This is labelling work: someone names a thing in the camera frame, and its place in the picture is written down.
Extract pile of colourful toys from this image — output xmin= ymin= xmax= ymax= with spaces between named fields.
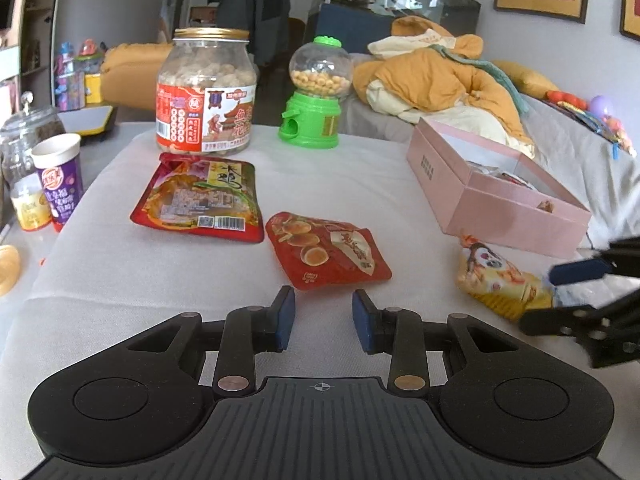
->
xmin=544 ymin=89 xmax=639 ymax=162

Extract green candy dispenser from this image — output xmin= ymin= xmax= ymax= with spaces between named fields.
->
xmin=278 ymin=35 xmax=354 ymax=150

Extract grey covered sofa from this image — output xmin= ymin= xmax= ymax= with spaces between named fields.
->
xmin=344 ymin=52 xmax=640 ymax=252

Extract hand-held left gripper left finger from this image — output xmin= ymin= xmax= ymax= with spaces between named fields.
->
xmin=127 ymin=286 xmax=296 ymax=397

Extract large red snack packet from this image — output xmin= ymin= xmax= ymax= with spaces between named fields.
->
xmin=129 ymin=152 xmax=265 ymax=245

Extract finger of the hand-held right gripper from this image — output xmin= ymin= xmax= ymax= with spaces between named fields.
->
xmin=548 ymin=236 xmax=640 ymax=286
xmin=518 ymin=290 xmax=640 ymax=369

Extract pink cardboard box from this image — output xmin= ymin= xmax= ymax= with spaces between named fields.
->
xmin=405 ymin=116 xmax=594 ymax=261

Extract yellow armchair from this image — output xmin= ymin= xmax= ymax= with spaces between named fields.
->
xmin=99 ymin=42 xmax=177 ymax=112

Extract toys on shelf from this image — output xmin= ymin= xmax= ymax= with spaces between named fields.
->
xmin=52 ymin=37 xmax=107 ymax=112

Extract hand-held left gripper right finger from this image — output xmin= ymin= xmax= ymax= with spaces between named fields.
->
xmin=352 ymin=289 xmax=519 ymax=397

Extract yellow cartoon snack packet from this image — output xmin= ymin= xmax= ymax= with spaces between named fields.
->
xmin=454 ymin=234 xmax=559 ymax=324

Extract red biscuit packet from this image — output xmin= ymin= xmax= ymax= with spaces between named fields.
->
xmin=264 ymin=211 xmax=394 ymax=291

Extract orange and cream blanket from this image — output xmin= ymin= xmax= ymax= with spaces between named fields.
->
xmin=352 ymin=15 xmax=536 ymax=157

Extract peanut jar with red label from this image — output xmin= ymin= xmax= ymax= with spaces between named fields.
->
xmin=154 ymin=27 xmax=259 ymax=155

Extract yellow round object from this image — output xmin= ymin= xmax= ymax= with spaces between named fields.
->
xmin=0 ymin=244 xmax=22 ymax=297

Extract blue cabinet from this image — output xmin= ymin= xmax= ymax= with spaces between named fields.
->
xmin=304 ymin=3 xmax=402 ymax=57

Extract glass jar with lid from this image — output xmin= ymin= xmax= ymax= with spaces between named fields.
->
xmin=0 ymin=92 xmax=67 ymax=187

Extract purple paper cup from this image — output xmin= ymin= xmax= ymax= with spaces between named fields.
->
xmin=30 ymin=133 xmax=84 ymax=234

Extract white table cloth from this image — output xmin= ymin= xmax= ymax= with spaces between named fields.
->
xmin=0 ymin=124 xmax=640 ymax=480

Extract small yellow label jar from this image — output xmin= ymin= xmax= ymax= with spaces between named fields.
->
xmin=9 ymin=179 xmax=54 ymax=232

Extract yellow pillow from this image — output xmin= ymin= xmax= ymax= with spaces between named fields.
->
xmin=492 ymin=59 xmax=559 ymax=102

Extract black and yellow tray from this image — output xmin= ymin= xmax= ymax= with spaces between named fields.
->
xmin=59 ymin=104 xmax=117 ymax=137

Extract dark jacket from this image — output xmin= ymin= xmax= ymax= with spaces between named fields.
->
xmin=209 ymin=0 xmax=292 ymax=67

